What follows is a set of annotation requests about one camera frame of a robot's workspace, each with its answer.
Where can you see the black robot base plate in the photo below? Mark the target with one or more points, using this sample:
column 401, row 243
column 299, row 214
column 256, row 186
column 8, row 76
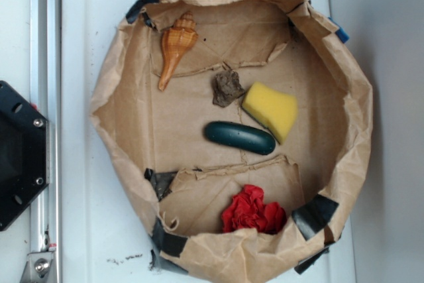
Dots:
column 24, row 136

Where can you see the dark green toy cucumber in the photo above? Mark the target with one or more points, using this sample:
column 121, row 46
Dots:
column 240, row 136

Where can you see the metal corner bracket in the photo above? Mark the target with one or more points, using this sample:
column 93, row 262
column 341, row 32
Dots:
column 40, row 268

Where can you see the red crumpled tissue paper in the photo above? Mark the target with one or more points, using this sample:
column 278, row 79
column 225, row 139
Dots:
column 248, row 211

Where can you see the white plastic board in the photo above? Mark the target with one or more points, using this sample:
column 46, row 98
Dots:
column 102, row 238

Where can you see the yellow sponge with green pad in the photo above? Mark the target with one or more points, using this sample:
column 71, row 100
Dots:
column 274, row 110

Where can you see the orange conch seashell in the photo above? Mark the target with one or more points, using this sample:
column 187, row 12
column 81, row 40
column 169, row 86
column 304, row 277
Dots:
column 176, row 41

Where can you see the brown rough rock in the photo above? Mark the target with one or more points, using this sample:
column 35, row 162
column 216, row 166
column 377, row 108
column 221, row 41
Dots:
column 226, row 88

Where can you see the aluminium extrusion rail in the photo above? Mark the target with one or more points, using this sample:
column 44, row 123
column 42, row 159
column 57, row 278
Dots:
column 45, row 93

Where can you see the brown paper bag tray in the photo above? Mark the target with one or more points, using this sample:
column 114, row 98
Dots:
column 179, row 183

